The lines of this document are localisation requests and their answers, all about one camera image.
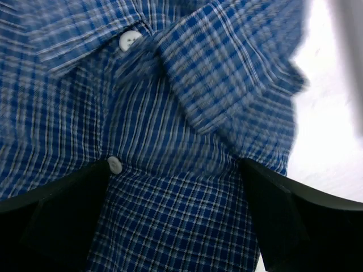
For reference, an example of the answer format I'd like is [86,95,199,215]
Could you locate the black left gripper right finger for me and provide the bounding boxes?
[240,159,362,271]

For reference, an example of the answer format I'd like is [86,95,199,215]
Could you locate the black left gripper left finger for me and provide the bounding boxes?
[1,160,111,271]

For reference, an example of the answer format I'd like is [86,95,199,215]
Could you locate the blue plaid button shirt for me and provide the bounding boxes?
[1,1,306,271]

